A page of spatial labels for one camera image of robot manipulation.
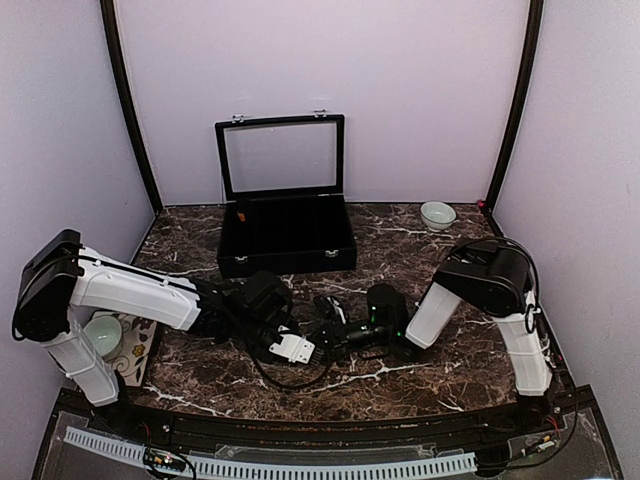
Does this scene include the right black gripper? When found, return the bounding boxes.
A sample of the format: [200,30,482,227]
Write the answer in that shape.
[313,315,392,362]

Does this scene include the black display case glass lid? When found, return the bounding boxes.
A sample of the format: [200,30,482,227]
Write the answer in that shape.
[214,112,359,276]

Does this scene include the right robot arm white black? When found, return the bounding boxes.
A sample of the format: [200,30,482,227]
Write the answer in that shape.
[310,237,553,434]

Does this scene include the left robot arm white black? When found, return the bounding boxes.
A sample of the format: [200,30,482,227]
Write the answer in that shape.
[11,229,328,436]

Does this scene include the floral patterned mat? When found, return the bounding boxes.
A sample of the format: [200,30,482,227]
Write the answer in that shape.
[89,310,157,387]

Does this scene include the green circuit board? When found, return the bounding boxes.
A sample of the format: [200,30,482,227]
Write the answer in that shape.
[142,448,187,475]

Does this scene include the pale green bowl on mat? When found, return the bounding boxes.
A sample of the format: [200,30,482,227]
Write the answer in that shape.
[84,314,123,361]

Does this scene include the pale green bowl at back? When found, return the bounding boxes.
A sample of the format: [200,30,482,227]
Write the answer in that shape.
[420,201,457,232]

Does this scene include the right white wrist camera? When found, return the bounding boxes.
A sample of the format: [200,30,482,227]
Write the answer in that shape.
[313,295,348,325]

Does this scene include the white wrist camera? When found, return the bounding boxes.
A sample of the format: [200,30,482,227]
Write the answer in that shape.
[269,332,316,364]
[313,295,348,325]

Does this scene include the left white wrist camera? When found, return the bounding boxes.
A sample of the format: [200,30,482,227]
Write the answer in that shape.
[269,332,316,364]

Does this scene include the black front rail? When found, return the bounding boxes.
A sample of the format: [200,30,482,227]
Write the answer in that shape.
[59,389,601,451]

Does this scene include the white slotted cable duct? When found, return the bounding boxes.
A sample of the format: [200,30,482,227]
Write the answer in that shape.
[63,427,477,479]

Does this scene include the left black frame post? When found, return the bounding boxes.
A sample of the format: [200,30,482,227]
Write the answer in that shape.
[99,0,164,216]

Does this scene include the black frame post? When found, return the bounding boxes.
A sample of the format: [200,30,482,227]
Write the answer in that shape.
[484,0,544,214]
[99,0,164,216]

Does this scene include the right black frame post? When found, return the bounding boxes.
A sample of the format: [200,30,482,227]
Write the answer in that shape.
[484,0,544,214]

